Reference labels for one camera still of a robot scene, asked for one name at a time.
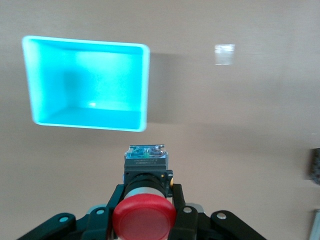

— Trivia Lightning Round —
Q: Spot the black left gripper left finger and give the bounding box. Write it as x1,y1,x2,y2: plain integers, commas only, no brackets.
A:
14,184,126,240

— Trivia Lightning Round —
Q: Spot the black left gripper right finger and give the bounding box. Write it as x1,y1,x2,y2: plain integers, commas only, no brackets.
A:
169,183,269,240

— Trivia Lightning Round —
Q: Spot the red mushroom push button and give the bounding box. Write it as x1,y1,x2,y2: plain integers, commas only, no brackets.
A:
111,144,177,240

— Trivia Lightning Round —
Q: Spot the metal mesh power supply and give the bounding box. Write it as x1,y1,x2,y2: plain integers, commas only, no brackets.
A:
312,208,320,240

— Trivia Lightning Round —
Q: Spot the dark red cylindrical capacitor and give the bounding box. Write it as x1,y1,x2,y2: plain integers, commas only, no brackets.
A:
304,148,320,186

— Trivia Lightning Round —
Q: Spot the cyan plastic box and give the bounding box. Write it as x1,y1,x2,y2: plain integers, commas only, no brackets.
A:
21,35,151,133

